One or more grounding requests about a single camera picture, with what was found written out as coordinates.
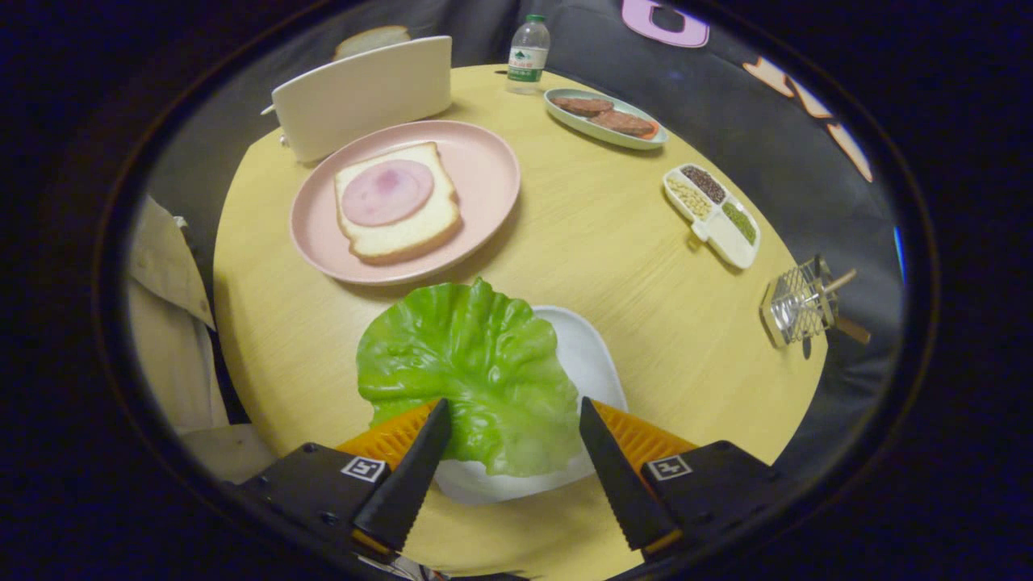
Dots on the white bread slice under ham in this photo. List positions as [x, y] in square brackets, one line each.
[411, 234]

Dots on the green lettuce leaf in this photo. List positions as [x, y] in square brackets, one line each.
[468, 363]

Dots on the pink round plate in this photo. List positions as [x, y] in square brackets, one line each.
[484, 169]

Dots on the white toaster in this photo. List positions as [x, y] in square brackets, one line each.
[363, 97]

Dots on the person's beige shirt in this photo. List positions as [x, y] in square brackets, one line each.
[165, 323]

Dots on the white plate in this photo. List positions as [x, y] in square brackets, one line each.
[585, 355]

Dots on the brown meat piece orange tip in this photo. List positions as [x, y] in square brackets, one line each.
[623, 123]

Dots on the wooden stick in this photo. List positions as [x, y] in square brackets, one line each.
[841, 281]
[855, 330]

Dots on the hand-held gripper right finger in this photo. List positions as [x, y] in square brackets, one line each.
[621, 484]

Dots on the black backdrop cloth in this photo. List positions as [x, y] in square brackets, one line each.
[726, 105]

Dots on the clear water bottle green cap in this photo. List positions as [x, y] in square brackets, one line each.
[529, 56]

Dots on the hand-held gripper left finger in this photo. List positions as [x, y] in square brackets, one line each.
[411, 484]

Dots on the white divided grain dish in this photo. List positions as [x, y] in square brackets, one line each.
[730, 242]

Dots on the pale blue oval plate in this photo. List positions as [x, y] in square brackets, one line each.
[565, 121]

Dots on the pink ham slice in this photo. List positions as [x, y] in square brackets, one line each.
[387, 192]

